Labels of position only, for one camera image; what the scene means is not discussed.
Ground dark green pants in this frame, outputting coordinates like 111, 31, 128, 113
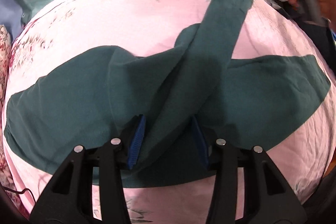
4, 0, 331, 188

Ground pink floral bedsheet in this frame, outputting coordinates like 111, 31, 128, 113
1, 0, 335, 223

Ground red floral quilt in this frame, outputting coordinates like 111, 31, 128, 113
0, 25, 29, 218

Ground blue plaid pillow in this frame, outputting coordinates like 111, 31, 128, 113
0, 0, 23, 43

